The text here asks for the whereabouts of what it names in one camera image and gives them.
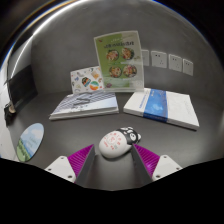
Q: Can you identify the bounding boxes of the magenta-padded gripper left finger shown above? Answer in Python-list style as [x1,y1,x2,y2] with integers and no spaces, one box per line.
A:
[44,143,97,188]

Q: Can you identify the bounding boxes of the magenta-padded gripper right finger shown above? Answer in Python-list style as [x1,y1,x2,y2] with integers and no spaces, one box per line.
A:
[130,143,183,187]

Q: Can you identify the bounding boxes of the white panda-print computer mouse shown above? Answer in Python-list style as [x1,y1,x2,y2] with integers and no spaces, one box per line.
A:
[98,126,142,159]

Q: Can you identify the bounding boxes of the round landscape-print mouse pad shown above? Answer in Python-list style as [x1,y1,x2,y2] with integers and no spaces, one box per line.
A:
[15,122,45,163]

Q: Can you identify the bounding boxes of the grey cover book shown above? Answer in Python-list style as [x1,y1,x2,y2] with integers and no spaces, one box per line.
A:
[48,90,120,121]

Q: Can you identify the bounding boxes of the white book with blue band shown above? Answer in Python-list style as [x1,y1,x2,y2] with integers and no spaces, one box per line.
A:
[122,87,201,131]

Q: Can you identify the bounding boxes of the white card with colourful stickers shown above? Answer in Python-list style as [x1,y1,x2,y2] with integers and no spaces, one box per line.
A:
[69,65,106,95]

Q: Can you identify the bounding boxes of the small black clamp device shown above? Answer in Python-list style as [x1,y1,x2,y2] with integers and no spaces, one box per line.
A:
[3,101,18,127]

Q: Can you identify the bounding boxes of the black panel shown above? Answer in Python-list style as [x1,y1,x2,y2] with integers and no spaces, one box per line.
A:
[5,64,38,113]

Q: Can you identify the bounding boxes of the clear stand with green menu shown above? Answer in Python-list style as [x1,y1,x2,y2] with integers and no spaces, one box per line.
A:
[93,30,145,93]

